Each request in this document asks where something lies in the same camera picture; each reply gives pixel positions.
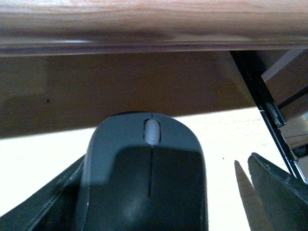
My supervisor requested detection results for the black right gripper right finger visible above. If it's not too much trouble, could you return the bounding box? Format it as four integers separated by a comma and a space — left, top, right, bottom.
248, 153, 308, 231

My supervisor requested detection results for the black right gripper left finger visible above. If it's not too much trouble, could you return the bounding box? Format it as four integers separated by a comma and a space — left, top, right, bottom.
0, 156, 84, 231

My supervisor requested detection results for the grey computer mouse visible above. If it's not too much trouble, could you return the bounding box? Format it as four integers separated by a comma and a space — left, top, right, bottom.
71, 113, 208, 231

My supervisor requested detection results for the wooden desk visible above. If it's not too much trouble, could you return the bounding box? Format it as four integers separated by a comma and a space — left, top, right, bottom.
0, 0, 308, 138

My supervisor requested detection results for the black metal rail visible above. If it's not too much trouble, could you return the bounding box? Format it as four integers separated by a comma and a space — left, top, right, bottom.
230, 51, 307, 183

